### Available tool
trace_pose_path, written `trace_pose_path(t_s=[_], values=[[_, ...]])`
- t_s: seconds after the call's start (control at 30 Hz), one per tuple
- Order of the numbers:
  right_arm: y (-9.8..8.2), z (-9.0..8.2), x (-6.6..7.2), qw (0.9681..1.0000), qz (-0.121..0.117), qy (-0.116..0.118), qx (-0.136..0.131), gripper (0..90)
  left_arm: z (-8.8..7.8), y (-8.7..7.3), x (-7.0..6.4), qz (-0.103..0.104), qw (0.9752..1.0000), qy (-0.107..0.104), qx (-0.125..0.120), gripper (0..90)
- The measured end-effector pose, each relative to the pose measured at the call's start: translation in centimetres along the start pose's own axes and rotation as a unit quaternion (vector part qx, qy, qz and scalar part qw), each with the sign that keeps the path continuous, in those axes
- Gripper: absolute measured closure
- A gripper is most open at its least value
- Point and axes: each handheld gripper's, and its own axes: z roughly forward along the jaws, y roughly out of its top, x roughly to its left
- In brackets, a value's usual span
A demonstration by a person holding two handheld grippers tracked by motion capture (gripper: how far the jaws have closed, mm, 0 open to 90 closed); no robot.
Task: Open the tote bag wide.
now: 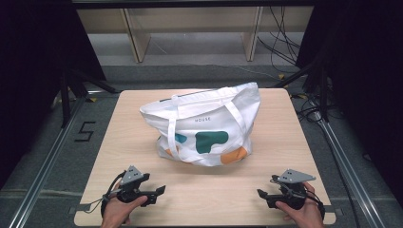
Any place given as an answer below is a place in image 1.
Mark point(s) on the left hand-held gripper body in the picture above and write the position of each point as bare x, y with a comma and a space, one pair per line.
131, 175

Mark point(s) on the white tote bag coloured patches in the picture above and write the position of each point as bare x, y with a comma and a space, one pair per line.
202, 110

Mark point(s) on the black metal stand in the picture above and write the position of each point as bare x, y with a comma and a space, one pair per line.
322, 95
65, 101

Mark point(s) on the aluminium floor rail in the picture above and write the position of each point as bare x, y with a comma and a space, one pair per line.
47, 164
348, 164

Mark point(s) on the person's right hand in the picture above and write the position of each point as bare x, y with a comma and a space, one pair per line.
305, 217

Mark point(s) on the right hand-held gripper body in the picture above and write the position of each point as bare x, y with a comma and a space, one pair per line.
293, 176

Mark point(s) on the black curtain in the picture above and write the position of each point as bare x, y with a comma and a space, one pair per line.
34, 63
364, 69

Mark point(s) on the yellow tape piece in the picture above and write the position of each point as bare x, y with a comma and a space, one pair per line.
92, 99
281, 76

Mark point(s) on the person's left hand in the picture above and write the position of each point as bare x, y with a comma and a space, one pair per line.
117, 212

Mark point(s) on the beige wooden desk frame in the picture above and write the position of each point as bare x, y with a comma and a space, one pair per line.
139, 44

